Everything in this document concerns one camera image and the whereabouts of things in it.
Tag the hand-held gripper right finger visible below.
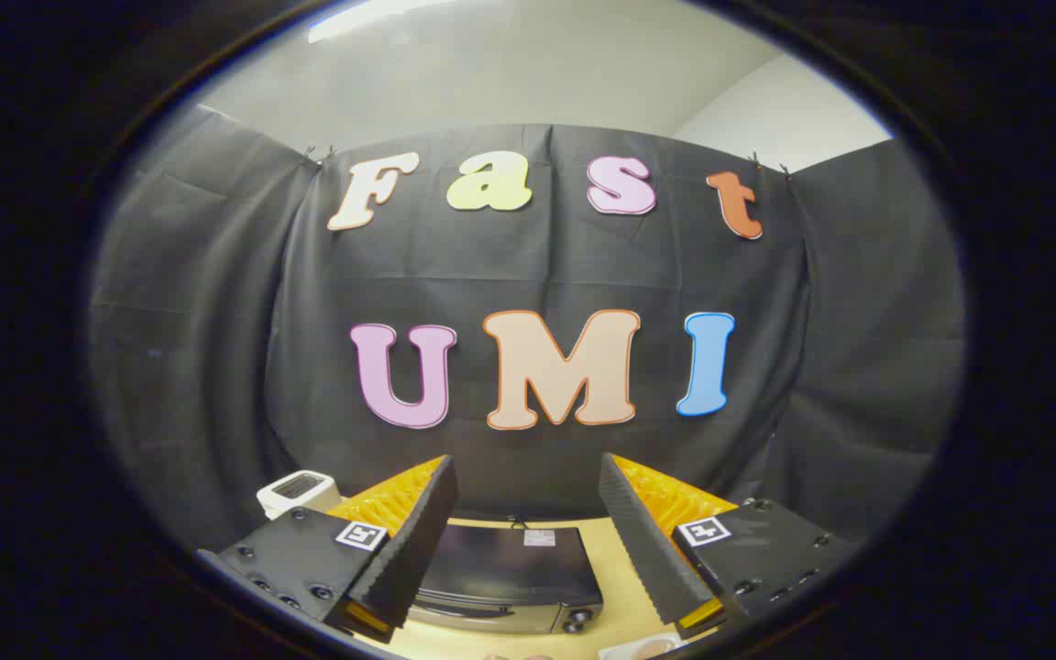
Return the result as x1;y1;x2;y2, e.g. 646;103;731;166
598;452;864;641

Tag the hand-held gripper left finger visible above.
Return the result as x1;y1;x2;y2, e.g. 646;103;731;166
196;455;460;644

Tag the black toaster oven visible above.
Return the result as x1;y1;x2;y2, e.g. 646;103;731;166
409;516;605;635

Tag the white bread toaster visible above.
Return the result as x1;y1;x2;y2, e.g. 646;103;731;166
256;469;343;521

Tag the white square plate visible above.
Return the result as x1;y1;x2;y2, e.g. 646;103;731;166
598;631;689;660

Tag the black backdrop cloth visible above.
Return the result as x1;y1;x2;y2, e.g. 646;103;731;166
88;103;967;551

